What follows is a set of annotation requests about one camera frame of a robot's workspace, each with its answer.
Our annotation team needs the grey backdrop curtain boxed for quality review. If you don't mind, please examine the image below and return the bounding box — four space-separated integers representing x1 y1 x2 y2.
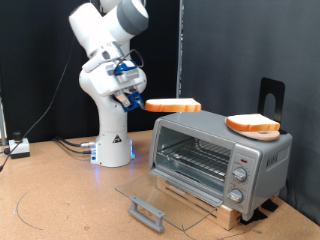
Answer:
181 0 320 225

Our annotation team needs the grey emergency stop box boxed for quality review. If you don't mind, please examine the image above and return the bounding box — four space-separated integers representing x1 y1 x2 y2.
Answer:
8 131 32 160

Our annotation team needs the glass oven door with handle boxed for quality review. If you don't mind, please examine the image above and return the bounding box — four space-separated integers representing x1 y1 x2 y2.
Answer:
114 166 225 233

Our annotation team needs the silver toaster oven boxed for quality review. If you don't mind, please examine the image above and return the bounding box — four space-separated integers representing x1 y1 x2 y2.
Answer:
148 109 294 222

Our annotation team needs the white bread slice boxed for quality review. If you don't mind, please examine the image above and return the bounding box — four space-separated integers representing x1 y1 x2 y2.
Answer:
225 113 281 132
145 97 203 114

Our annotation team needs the metal wire oven rack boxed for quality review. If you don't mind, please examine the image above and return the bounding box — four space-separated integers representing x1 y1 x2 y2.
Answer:
156 138 233 183

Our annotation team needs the vertical metal pole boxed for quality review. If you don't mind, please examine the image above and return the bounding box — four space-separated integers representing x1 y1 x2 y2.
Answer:
175 0 186 99

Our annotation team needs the silver oven knob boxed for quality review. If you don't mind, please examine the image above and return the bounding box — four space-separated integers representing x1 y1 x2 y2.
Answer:
227 188 244 204
232 167 248 183

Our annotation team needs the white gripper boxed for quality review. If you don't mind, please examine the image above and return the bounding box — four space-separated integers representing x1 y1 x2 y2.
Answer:
81 49 140 109

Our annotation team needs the black metal bookend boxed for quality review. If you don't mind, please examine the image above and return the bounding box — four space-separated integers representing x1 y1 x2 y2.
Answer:
258 77 288 135

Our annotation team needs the black base cable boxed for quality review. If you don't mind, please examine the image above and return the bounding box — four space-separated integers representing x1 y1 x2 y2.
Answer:
54 136 98 149
56 141 95 156

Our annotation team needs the wooden slatted crate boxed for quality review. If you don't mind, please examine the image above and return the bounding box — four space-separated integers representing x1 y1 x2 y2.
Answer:
155 176 243 232

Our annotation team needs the metal frame post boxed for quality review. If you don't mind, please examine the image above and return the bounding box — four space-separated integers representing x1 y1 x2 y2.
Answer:
0 96 7 147

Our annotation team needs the black backdrop curtain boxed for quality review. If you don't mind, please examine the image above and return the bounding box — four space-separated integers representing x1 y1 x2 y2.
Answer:
0 0 183 145

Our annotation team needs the black camera cable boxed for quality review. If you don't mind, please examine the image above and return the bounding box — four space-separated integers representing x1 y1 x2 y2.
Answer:
113 48 145 77

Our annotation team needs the black tape patch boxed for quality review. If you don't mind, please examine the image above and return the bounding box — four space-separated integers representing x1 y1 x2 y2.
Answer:
261 198 280 213
239 207 268 226

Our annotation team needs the black hanging cable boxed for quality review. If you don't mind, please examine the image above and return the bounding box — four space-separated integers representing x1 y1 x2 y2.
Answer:
0 33 78 173

